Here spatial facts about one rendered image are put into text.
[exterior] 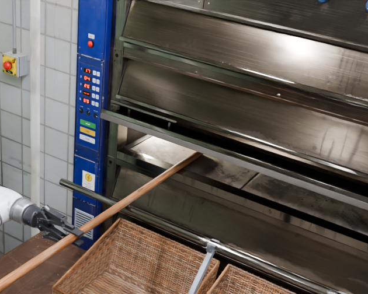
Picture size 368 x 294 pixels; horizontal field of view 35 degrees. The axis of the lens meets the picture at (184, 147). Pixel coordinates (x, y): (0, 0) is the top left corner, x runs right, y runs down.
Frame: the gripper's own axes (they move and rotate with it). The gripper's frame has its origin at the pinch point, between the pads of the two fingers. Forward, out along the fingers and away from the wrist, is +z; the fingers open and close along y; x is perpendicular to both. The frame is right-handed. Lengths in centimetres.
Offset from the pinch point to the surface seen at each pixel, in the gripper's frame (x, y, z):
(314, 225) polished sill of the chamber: -67, 2, 65
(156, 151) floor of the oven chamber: -78, 1, -17
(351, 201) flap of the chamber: -53, -22, 79
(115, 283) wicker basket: -51, 61, -15
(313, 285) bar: -31, 2, 78
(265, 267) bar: -30, 2, 60
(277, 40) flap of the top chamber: -69, -66, 35
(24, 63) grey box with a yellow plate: -64, -27, -86
